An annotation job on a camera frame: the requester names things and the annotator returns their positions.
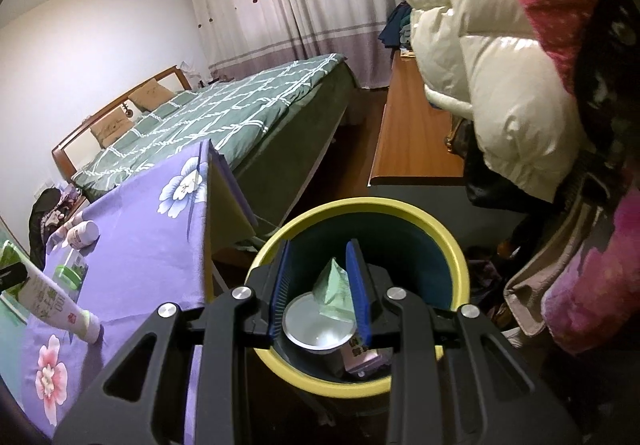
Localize green wrapper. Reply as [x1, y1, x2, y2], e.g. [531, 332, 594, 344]
[312, 259, 356, 321]

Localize white cosmetic tube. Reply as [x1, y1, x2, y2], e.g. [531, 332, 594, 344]
[1, 240, 101, 344]

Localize green capped plastic bottle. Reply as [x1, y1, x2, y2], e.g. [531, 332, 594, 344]
[53, 248, 89, 302]

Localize pink small box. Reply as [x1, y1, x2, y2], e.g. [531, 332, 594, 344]
[340, 335, 393, 378]

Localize white pill bottle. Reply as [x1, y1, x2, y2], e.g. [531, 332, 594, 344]
[66, 220, 100, 250]

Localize yellow rimmed dark trash bin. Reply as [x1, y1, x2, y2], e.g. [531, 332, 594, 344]
[245, 196, 471, 400]

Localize black clothes pile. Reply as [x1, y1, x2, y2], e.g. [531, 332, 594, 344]
[28, 184, 81, 269]

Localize wooden headboard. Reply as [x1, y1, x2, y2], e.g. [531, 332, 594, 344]
[51, 66, 193, 180]

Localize wooden low cabinet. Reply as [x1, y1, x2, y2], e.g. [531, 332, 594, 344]
[369, 53, 463, 186]

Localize green plaid bed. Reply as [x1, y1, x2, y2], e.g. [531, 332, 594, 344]
[72, 54, 357, 231]

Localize brown pillow left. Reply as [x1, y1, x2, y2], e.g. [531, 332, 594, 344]
[90, 107, 134, 148]

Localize brown pillow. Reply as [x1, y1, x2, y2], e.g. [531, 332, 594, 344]
[128, 79, 176, 112]
[90, 107, 134, 148]

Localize brown pillow right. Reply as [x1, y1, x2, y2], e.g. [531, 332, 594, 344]
[128, 79, 176, 112]

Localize pink floral fabric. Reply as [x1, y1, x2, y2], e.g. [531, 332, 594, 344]
[542, 188, 639, 354]

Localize pile of folded clothes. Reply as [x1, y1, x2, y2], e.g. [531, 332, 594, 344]
[378, 1, 412, 55]

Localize cream puffer jacket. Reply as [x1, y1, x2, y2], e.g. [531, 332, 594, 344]
[406, 0, 584, 201]

